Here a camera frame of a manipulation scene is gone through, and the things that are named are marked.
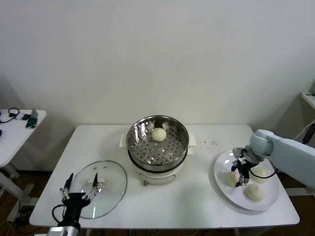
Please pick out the perforated steel steamer basket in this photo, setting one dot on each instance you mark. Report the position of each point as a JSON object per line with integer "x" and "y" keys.
{"x": 157, "y": 152}

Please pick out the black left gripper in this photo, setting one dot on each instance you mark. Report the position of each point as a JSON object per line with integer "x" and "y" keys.
{"x": 73, "y": 206}

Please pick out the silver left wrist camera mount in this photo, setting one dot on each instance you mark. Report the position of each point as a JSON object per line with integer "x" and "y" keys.
{"x": 62, "y": 231}

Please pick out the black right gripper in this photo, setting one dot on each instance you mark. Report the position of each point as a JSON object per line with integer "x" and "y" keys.
{"x": 244, "y": 168}

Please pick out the white electric cooking pot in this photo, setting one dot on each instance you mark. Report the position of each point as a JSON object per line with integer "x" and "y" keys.
{"x": 157, "y": 175}

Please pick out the white side table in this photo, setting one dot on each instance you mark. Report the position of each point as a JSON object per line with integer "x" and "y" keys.
{"x": 14, "y": 142}

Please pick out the round glass pot lid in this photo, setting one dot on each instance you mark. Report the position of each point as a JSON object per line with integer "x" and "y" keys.
{"x": 115, "y": 177}

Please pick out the pale green desk item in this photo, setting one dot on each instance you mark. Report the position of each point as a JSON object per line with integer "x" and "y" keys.
{"x": 313, "y": 89}

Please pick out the green tool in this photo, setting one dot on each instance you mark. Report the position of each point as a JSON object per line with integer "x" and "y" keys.
{"x": 31, "y": 120}

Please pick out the small white black device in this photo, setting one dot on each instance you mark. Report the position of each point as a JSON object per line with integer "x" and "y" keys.
{"x": 23, "y": 117}

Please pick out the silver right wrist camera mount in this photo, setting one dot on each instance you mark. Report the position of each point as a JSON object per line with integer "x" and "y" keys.
{"x": 240, "y": 150}

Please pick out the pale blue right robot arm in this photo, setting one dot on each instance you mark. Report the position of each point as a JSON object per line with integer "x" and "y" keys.
{"x": 290, "y": 152}

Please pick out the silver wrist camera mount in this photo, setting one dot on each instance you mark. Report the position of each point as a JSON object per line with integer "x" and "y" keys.
{"x": 62, "y": 231}
{"x": 240, "y": 150}

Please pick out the large white plate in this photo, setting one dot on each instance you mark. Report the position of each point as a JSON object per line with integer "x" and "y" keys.
{"x": 221, "y": 189}

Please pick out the white steamed baozi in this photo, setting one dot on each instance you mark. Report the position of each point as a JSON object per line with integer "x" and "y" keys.
{"x": 230, "y": 179}
{"x": 261, "y": 172}
{"x": 254, "y": 193}
{"x": 158, "y": 134}

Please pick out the white desk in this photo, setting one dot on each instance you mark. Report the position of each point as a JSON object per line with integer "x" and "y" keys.
{"x": 308, "y": 99}

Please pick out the white floor power strip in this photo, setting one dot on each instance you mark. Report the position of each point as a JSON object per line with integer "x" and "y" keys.
{"x": 22, "y": 214}

